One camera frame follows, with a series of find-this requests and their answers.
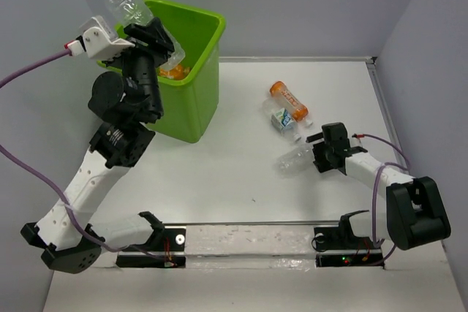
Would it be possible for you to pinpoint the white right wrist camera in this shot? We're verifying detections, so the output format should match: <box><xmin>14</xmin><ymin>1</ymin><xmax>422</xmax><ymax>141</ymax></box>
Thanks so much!
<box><xmin>350</xmin><ymin>134</ymin><xmax>367</xmax><ymax>152</ymax></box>

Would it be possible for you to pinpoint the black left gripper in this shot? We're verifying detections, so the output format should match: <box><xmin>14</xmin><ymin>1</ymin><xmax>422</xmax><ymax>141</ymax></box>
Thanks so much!
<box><xmin>105</xmin><ymin>15</ymin><xmax>176</xmax><ymax>118</ymax></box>

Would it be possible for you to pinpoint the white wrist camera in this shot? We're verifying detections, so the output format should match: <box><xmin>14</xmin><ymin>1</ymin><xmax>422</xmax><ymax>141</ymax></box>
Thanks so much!
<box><xmin>350</xmin><ymin>134</ymin><xmax>367</xmax><ymax>152</ymax></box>
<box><xmin>64</xmin><ymin>15</ymin><xmax>135</xmax><ymax>61</ymax></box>

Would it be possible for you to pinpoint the small orange juice bottle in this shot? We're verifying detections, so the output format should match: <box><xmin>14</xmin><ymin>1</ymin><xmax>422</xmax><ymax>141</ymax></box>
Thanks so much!
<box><xmin>158</xmin><ymin>64</ymin><xmax>191</xmax><ymax>80</ymax></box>

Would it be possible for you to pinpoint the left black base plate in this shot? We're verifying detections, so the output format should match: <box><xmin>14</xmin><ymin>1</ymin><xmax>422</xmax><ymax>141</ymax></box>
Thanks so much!
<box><xmin>116</xmin><ymin>211</ymin><xmax>186</xmax><ymax>269</ymax></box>

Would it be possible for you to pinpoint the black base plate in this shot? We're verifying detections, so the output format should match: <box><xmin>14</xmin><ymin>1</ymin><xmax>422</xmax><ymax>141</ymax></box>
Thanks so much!
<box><xmin>311</xmin><ymin>210</ymin><xmax>385</xmax><ymax>267</ymax></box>
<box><xmin>116</xmin><ymin>211</ymin><xmax>186</xmax><ymax>269</ymax></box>

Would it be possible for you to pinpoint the clear crushed bottle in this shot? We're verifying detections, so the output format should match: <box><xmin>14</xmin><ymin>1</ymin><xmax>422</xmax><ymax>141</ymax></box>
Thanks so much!
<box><xmin>104</xmin><ymin>0</ymin><xmax>185</xmax><ymax>72</ymax></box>
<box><xmin>274</xmin><ymin>144</ymin><xmax>314</xmax><ymax>177</ymax></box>

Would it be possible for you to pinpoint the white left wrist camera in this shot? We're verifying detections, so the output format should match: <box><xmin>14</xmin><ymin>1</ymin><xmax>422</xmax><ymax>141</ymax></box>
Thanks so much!
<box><xmin>64</xmin><ymin>15</ymin><xmax>135</xmax><ymax>61</ymax></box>

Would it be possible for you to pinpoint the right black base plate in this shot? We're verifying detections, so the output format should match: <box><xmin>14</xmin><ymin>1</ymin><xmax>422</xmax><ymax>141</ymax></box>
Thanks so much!
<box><xmin>311</xmin><ymin>210</ymin><xmax>385</xmax><ymax>267</ymax></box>

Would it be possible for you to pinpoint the green plastic bin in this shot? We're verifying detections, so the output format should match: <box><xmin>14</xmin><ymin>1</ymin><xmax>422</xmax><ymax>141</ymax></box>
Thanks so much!
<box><xmin>101</xmin><ymin>0</ymin><xmax>226</xmax><ymax>143</ymax></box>

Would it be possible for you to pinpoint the clear bottle green white label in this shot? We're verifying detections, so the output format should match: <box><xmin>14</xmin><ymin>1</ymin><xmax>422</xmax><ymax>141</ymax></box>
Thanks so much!
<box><xmin>262</xmin><ymin>98</ymin><xmax>301</xmax><ymax>143</ymax></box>

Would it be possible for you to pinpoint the orange capped orange label bottle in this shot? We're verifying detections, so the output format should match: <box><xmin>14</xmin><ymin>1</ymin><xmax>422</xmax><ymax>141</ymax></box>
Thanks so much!
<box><xmin>269</xmin><ymin>81</ymin><xmax>309</xmax><ymax>122</ymax></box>

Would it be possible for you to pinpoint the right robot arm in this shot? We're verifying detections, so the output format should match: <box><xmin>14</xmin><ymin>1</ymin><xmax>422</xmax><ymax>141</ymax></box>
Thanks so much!
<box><xmin>306</xmin><ymin>122</ymin><xmax>451</xmax><ymax>251</ymax></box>

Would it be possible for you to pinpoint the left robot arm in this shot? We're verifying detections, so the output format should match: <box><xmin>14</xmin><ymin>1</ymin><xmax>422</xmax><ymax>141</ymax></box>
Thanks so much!
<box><xmin>20</xmin><ymin>16</ymin><xmax>174</xmax><ymax>274</ymax></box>

